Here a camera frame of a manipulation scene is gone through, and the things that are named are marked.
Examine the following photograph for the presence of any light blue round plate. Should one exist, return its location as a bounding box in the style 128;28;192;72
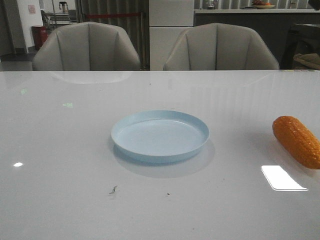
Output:
110;110;210;164

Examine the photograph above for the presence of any orange corn cob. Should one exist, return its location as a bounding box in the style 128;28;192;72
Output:
272;116;320;170

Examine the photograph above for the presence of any grey armchair right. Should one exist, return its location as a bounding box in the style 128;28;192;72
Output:
163;23;279;71

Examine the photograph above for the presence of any grey armchair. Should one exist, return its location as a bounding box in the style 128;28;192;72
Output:
32;21;141;71
163;23;279;71

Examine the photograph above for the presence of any white cabinet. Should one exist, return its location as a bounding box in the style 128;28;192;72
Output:
149;0;195;71

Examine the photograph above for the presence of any grey armchair left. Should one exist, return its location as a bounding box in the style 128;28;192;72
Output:
32;21;141;71

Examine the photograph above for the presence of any red barrier belt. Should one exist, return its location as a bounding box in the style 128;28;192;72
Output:
84;12;143;19

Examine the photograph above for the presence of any dark grey counter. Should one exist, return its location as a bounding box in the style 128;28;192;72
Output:
194;9;320;65

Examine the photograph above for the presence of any fruit bowl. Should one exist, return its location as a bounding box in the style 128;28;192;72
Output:
252;0;275;10

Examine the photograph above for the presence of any dark side table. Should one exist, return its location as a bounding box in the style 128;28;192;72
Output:
280;23;320;70

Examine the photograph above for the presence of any beige cushion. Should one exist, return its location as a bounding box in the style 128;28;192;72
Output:
293;53;320;70

